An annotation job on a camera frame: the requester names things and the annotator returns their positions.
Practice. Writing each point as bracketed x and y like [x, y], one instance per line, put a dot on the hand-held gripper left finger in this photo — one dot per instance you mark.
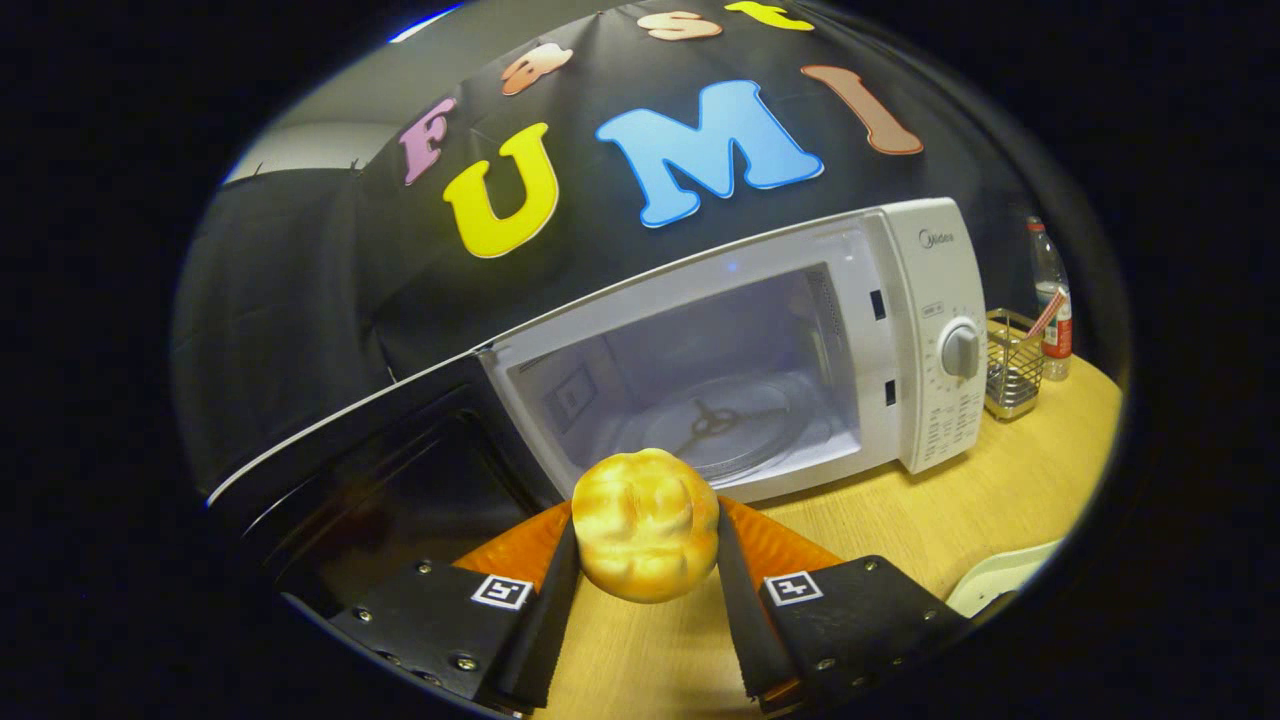
[545, 630]

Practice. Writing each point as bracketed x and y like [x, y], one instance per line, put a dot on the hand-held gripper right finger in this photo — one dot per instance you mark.
[745, 630]

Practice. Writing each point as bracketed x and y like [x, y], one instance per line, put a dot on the golden bread bun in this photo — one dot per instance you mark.
[645, 525]

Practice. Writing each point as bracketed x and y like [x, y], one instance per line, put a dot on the white microwave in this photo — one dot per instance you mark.
[930, 300]

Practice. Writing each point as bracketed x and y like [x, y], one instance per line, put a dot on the pale square plate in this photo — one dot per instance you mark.
[1000, 580]

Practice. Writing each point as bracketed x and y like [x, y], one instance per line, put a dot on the red striped stick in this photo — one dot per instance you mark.
[1047, 312]

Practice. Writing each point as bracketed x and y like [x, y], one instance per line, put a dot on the clear plastic water bottle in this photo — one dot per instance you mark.
[1048, 270]

